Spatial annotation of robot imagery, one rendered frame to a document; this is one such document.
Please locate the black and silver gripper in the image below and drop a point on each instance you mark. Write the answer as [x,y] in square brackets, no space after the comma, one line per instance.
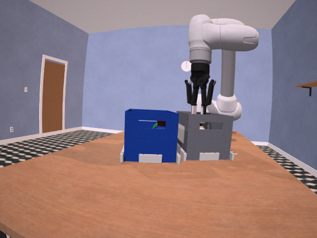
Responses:
[200,76]

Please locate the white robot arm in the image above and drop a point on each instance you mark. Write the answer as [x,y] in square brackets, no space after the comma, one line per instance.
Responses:
[203,37]

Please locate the blue plastic bottle crate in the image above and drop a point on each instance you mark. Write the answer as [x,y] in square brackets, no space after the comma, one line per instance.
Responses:
[141,138]

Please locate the grey divided crate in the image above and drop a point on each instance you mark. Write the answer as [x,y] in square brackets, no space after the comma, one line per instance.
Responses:
[215,138]

